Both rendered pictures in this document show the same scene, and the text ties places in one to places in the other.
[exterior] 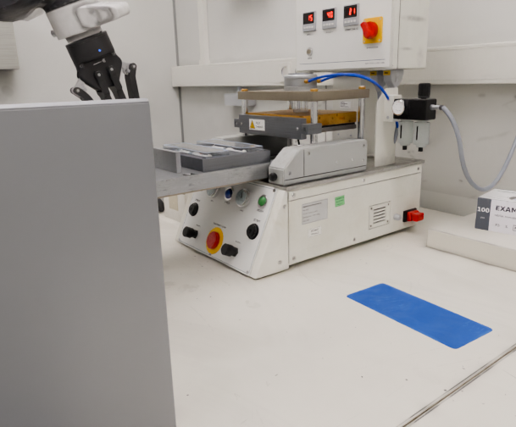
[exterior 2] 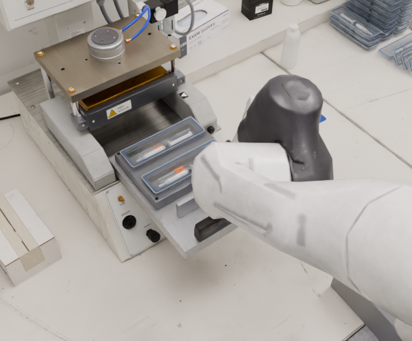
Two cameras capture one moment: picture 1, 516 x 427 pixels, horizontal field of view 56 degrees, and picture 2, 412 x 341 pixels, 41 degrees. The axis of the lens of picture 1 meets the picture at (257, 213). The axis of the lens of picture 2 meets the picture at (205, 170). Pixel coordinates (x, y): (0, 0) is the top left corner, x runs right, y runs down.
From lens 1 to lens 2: 149 cm
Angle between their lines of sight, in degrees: 78
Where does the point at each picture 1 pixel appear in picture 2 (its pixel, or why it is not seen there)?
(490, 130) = not seen: outside the picture
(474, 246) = (206, 70)
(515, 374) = (346, 106)
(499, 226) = (191, 48)
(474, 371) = (346, 118)
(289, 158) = (208, 108)
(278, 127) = (149, 95)
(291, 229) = not seen: hidden behind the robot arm
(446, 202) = not seen: hidden behind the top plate
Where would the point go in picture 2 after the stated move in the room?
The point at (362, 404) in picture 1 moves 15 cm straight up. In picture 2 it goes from (378, 160) to (393, 120)
